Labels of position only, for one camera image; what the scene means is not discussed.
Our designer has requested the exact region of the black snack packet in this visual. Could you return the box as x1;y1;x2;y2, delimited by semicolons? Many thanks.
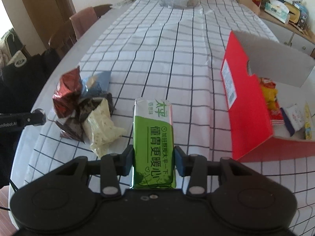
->
55;92;114;142

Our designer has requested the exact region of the brown wooden door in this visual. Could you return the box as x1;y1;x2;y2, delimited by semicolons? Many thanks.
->
15;0;73;55

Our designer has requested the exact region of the pale yellow snack bag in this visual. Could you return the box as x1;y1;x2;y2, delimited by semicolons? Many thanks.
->
82;99;126;158

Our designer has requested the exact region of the red chips bag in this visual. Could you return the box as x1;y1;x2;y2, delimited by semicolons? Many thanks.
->
259;77;284;125

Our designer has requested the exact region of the red cardboard box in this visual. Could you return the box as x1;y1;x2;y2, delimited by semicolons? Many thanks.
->
221;31;314;162

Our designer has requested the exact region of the blue box on cabinet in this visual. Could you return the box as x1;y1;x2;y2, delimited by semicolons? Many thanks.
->
295;3;309;30

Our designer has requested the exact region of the green white tissue box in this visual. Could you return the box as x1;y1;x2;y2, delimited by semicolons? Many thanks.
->
264;0;290;24

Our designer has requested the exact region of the black bag on chair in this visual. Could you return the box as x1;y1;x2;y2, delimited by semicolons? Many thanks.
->
1;49;60;113

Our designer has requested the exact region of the dark red foil snack bag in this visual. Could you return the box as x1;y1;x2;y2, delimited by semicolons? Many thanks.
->
52;66;82;118

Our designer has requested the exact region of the yellow minion snack packet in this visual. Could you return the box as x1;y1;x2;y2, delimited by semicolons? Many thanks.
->
304;102;314;141

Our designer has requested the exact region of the pink cloth on chair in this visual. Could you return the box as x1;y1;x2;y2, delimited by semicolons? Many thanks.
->
69;7;98;40

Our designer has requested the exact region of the white blue biscuit packet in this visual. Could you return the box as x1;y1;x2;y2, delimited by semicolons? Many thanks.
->
280;104;305;136

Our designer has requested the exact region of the light blue snack packet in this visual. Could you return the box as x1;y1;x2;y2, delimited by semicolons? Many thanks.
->
80;71;111;99

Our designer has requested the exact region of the green cracker packet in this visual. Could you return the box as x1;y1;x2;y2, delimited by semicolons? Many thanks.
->
133;98;176;189

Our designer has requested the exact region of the white wooden sideboard cabinet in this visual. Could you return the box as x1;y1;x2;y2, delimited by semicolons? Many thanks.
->
237;0;315;58

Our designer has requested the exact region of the left wooden chair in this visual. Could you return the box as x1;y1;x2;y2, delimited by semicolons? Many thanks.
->
49;4;112;59

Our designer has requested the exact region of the checkered white tablecloth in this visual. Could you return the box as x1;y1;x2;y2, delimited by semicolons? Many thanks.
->
23;0;315;234

